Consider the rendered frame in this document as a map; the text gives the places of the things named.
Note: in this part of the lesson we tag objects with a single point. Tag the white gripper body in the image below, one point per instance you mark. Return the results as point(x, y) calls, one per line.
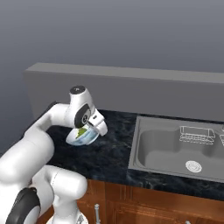
point(101, 128)

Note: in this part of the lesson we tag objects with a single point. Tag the grey metal sink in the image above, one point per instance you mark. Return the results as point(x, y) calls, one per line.
point(163, 145)

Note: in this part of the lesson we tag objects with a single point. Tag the pale blue bowl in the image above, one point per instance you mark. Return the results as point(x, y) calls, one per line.
point(84, 141)

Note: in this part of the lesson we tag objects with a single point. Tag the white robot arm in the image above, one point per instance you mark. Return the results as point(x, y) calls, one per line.
point(32, 151)

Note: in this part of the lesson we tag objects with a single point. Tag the green broccoli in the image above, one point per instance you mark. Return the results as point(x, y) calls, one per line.
point(81, 133)

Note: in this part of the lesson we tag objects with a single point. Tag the brown wooden cupboard door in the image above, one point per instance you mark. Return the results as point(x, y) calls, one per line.
point(163, 207)
point(93, 192)

